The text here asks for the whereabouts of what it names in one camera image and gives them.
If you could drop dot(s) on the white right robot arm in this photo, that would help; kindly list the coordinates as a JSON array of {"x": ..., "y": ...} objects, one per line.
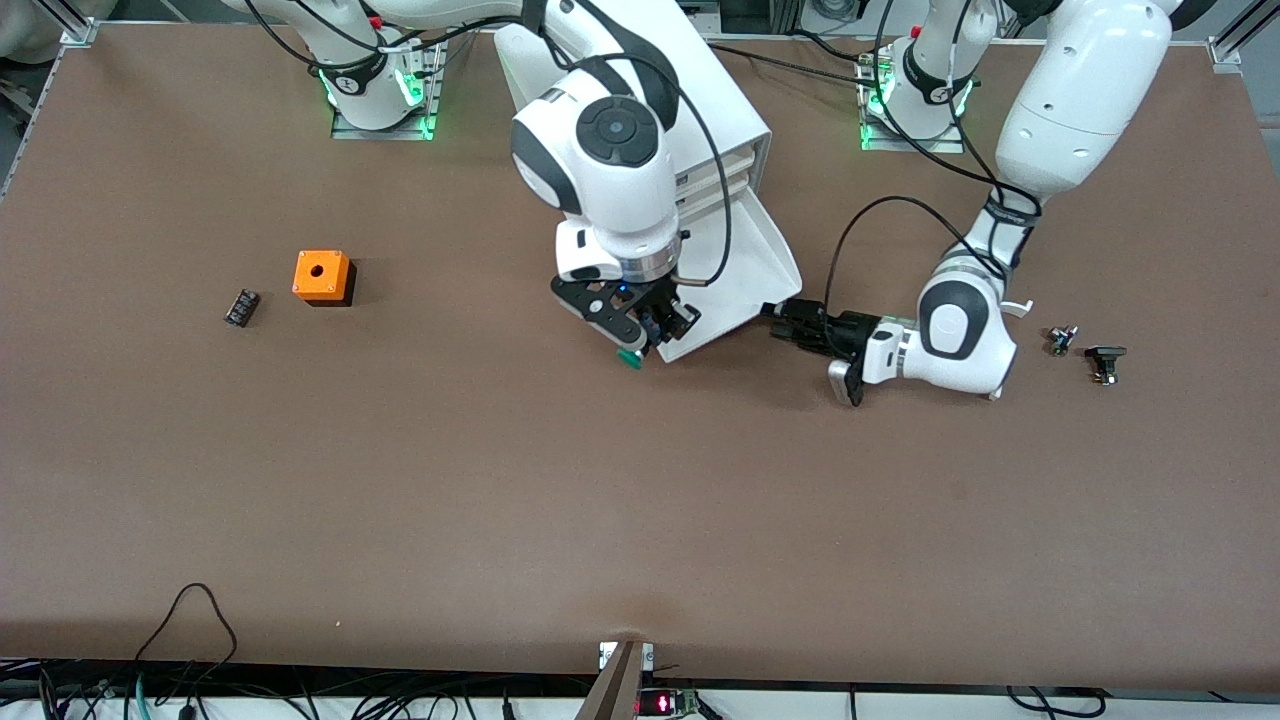
[{"x": 610, "y": 180}]

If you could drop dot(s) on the small black switch part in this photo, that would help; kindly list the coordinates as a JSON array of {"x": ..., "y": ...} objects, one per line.
[{"x": 1105, "y": 355}]

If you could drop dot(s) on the small black terminal block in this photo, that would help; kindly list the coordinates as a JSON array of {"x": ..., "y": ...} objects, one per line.
[{"x": 241, "y": 308}]

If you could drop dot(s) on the camera stand post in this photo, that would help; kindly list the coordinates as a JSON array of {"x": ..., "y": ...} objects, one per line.
[{"x": 615, "y": 690}]

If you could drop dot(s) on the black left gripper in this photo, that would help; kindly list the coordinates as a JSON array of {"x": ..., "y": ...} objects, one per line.
[{"x": 848, "y": 333}]

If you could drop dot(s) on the small metal switch part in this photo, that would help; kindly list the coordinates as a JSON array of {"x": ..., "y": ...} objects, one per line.
[{"x": 1060, "y": 341}]

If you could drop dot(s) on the green push button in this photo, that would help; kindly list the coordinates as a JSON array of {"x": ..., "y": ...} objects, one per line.
[{"x": 630, "y": 358}]

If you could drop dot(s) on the white curved plastic part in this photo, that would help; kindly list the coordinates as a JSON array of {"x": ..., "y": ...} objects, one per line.
[{"x": 1020, "y": 308}]

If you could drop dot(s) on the orange button enclosure box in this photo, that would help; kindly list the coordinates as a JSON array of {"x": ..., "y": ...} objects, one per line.
[{"x": 320, "y": 275}]

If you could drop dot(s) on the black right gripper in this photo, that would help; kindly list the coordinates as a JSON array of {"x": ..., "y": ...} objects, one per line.
[{"x": 661, "y": 301}]

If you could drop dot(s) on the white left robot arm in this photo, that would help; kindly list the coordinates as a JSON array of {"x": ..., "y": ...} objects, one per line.
[{"x": 1080, "y": 100}]

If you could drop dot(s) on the circuit board with red display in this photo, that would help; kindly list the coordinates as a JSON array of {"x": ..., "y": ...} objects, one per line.
[{"x": 660, "y": 703}]

